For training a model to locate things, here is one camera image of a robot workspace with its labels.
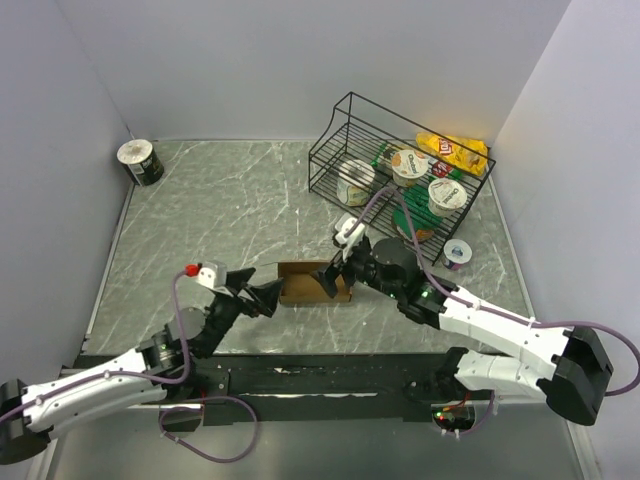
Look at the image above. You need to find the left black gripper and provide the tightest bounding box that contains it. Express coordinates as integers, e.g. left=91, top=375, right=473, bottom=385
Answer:
left=202, top=267, right=284, bottom=357

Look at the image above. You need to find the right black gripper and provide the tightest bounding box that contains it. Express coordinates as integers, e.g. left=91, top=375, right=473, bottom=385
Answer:
left=309, top=238, right=402, bottom=300

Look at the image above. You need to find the brown cardboard box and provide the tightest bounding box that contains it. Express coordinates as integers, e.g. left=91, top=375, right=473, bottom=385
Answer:
left=277, top=260, right=353, bottom=306

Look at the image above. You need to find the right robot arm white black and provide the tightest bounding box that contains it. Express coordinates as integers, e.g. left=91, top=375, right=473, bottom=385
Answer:
left=311, top=238, right=613, bottom=426

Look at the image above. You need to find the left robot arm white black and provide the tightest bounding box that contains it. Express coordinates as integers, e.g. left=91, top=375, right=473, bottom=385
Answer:
left=1, top=263, right=284, bottom=465

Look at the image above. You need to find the wrapped toilet paper roll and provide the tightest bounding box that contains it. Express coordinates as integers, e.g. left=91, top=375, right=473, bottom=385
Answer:
left=336, top=160, right=375, bottom=207

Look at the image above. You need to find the green snack package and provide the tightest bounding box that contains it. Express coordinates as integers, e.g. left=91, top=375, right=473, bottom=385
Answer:
left=391, top=185, right=442, bottom=243

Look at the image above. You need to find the small blue white cup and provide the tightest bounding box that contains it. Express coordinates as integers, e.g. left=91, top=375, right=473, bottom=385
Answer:
left=442, top=239, right=473, bottom=270

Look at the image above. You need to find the yogurt cup upper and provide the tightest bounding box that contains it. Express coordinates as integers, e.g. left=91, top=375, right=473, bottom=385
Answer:
left=391, top=149, right=429, bottom=187

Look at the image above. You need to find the yogurt cup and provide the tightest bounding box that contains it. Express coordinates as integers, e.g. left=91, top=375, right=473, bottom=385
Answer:
left=428, top=178, right=468, bottom=218
left=391, top=149, right=429, bottom=187

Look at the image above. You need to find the yogurt cup lower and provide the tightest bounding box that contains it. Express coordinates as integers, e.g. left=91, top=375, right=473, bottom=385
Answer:
left=428, top=178, right=468, bottom=218

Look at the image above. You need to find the red green snack packet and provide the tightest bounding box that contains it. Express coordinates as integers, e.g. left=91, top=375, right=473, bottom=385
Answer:
left=370, top=142, right=463, bottom=180

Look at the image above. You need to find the black chip can white lid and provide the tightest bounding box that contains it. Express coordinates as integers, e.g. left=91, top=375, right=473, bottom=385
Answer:
left=116, top=139, right=164, bottom=186

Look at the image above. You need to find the yellow chips bag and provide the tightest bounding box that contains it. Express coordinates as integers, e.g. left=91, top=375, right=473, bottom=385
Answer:
left=416, top=131, right=488, bottom=176

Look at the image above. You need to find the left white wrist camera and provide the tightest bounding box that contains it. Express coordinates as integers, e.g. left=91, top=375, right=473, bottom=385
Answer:
left=185, top=261, right=227, bottom=291

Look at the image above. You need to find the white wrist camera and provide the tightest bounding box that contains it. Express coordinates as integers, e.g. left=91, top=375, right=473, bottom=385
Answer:
left=185, top=261, right=227, bottom=291
left=333, top=213, right=366, bottom=249

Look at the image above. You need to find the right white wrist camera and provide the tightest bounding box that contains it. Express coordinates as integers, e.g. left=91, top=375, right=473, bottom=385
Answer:
left=333, top=213, right=366, bottom=249

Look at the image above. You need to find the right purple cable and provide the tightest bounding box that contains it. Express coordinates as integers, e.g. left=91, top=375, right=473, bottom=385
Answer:
left=344, top=186, right=640, bottom=439

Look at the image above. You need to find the purple cable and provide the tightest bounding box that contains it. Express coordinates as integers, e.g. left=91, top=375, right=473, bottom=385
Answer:
left=0, top=269, right=259, bottom=462
left=344, top=186, right=640, bottom=439

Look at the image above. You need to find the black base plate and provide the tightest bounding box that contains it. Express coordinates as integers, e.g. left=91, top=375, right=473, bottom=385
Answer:
left=74, top=351, right=554, bottom=431

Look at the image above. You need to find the black wire basket rack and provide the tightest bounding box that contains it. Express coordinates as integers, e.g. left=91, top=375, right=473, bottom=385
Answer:
left=308, top=92, right=495, bottom=262

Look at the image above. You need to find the aluminium rail frame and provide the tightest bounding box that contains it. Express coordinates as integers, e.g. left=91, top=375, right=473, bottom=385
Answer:
left=24, top=361, right=601, bottom=480

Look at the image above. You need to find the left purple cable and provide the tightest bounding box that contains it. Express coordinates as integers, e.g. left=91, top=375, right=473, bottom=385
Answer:
left=0, top=269, right=259, bottom=462

